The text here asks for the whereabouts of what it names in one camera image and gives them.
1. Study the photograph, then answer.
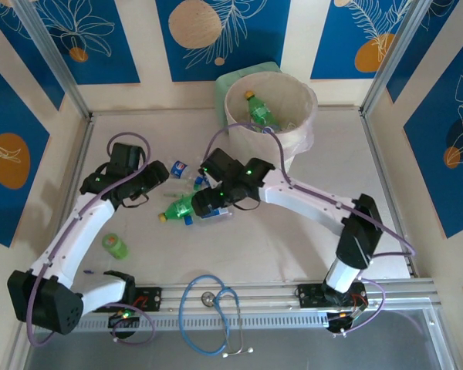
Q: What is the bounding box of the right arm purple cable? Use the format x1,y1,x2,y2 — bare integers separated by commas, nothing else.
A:
202,122,417,335

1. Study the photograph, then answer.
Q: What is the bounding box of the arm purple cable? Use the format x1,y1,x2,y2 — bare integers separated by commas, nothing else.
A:
25,132,156,347
202,122,417,335

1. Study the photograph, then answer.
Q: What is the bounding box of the aluminium table side rail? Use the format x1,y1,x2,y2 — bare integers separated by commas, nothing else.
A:
41,113,97,288
359,107,421,281

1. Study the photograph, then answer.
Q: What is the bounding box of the aluminium frame post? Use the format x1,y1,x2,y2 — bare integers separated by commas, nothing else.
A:
359,0,436,116
12,0,94,121

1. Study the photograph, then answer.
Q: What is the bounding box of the black connector module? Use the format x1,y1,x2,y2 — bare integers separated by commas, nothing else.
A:
326,310,366,335
107,310,142,341

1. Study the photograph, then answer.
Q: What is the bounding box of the pale green plastic box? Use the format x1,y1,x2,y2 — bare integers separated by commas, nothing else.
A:
215,60,282,134

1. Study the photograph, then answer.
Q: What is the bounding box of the blue stethoscope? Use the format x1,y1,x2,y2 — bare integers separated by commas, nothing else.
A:
178,274,255,358

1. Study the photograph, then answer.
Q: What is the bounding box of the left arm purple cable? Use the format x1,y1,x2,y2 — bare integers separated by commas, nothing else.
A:
25,132,156,347

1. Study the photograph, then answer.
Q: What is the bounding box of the white ribbed waste bin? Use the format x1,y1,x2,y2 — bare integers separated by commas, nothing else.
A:
223,74,318,174

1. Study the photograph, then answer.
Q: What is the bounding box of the green bottle yellow cap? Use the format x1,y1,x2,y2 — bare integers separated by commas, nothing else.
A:
243,90,281,134
157,193,201,224

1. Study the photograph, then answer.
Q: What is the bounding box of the grey slotted cable duct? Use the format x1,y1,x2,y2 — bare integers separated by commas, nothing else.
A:
32,311,433,333

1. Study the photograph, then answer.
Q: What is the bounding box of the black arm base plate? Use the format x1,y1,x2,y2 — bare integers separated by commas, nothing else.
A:
296,284,367,309
91,287,163,313

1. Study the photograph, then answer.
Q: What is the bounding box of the clear bottle Pepsi label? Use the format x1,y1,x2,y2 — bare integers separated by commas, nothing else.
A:
168,158,192,181

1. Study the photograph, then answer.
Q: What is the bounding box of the clear blue-label blue-cap bottle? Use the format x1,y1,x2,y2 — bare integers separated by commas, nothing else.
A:
183,206,232,227

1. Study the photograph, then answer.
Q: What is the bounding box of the grey metal panel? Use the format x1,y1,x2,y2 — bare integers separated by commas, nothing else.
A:
5,315,462,370

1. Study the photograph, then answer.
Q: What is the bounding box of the clear plastic bin liner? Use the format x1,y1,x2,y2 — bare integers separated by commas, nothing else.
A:
223,74,318,163

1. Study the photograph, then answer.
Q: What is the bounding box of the small green jar orange label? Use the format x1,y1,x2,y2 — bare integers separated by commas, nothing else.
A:
102,232,130,260

